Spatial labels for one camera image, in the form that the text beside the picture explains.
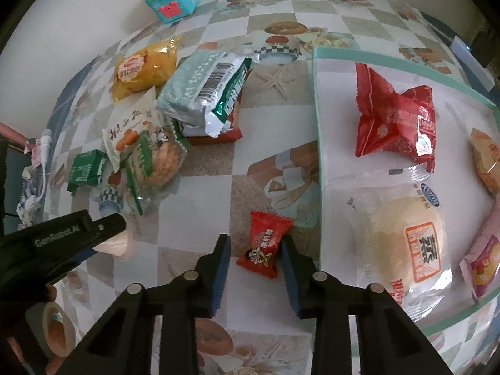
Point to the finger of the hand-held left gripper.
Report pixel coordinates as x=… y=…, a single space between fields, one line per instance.
x=78 y=230

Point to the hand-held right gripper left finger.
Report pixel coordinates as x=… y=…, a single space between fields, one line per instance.
x=220 y=277

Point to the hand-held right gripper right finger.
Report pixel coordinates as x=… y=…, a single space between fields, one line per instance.
x=291 y=277

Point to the pale round bun packet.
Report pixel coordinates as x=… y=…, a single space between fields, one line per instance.
x=115 y=246

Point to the small red candy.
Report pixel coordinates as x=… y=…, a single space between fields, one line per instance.
x=265 y=242

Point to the dark green snack packet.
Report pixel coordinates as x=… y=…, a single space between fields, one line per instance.
x=86 y=170

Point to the clear rice cracker packet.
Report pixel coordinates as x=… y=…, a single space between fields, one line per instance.
x=160 y=164

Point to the white pastry packet orange print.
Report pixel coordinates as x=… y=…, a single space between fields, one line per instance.
x=125 y=132

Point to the round white cake packet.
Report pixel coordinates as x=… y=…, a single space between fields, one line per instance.
x=402 y=234

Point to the white tray teal rim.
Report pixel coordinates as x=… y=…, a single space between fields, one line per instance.
x=340 y=144

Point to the red-brown snack packet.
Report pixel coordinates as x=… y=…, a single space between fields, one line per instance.
x=228 y=134

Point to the mint green snack packet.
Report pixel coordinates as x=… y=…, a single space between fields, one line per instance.
x=195 y=86

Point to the red snack packet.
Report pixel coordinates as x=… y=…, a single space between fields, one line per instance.
x=394 y=121

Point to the pink snack packet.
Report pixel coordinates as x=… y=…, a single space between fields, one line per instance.
x=486 y=258

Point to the peach swiss roll packet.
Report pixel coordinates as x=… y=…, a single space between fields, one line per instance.
x=488 y=160

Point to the person's left hand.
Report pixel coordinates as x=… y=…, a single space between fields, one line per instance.
x=13 y=355

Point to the crumpled wrappers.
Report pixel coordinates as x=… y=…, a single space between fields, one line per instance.
x=29 y=199

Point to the dark blue cabinet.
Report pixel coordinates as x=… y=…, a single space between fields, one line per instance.
x=8 y=179

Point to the small pink packet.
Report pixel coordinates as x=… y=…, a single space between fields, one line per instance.
x=34 y=152

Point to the pink wooden bar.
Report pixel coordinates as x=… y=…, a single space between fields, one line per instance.
x=11 y=131

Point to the yellow bread packet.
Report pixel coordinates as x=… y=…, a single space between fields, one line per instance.
x=144 y=68

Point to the black box device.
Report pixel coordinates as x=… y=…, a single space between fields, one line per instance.
x=486 y=43

